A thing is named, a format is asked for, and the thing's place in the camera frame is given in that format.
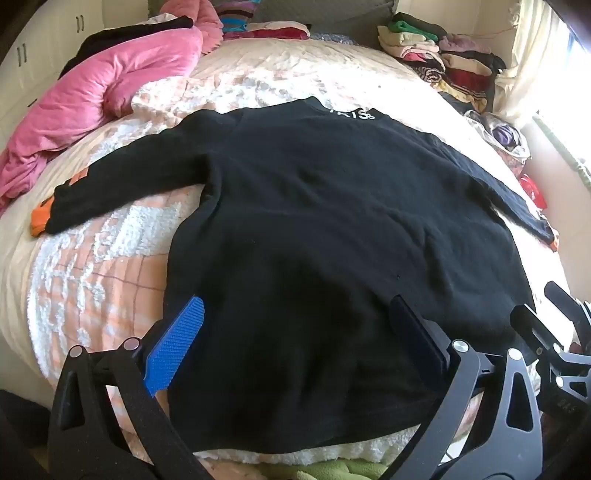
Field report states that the grey headboard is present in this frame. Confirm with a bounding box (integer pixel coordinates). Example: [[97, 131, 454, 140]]
[[252, 0, 398, 40]]

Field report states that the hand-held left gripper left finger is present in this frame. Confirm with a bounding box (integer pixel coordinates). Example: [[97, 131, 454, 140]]
[[46, 296, 218, 480]]

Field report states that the red folded garment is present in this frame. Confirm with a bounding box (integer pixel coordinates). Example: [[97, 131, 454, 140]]
[[225, 27, 311, 43]]

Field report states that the green fleece clothing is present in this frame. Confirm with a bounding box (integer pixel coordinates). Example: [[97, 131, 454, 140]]
[[259, 457, 393, 480]]

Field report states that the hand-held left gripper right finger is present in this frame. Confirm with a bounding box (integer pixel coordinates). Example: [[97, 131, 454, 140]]
[[383, 294, 542, 480]]

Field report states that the black sweater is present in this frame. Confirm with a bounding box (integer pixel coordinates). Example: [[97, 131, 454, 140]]
[[45, 96, 557, 455]]

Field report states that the striped knit garment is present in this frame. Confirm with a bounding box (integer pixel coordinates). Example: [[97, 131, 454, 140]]
[[217, 0, 262, 34]]

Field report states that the orange plaid fleece blanket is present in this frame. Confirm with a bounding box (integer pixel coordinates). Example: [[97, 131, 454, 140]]
[[0, 80, 453, 467]]

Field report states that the red cloth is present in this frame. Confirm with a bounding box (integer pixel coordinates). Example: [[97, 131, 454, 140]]
[[519, 174, 548, 209]]

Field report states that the pile of folded clothes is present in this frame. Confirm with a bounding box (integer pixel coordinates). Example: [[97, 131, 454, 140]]
[[377, 12, 509, 114]]

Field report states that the clear plastic bag of clothes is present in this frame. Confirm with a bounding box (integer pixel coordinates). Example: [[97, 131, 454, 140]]
[[464, 110, 533, 163]]

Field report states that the cream curtain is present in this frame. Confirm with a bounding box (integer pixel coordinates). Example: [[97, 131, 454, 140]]
[[496, 0, 591, 134]]

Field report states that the pink quilt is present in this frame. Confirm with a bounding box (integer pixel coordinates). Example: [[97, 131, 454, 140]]
[[0, 0, 225, 208]]

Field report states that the white wardrobe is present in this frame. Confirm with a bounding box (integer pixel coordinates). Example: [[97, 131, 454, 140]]
[[0, 0, 112, 153]]

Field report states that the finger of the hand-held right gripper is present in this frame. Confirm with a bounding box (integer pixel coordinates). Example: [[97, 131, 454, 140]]
[[510, 305, 565, 367], [544, 281, 591, 333]]

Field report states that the black garment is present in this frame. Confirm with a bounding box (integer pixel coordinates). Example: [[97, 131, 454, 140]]
[[59, 15, 195, 77]]

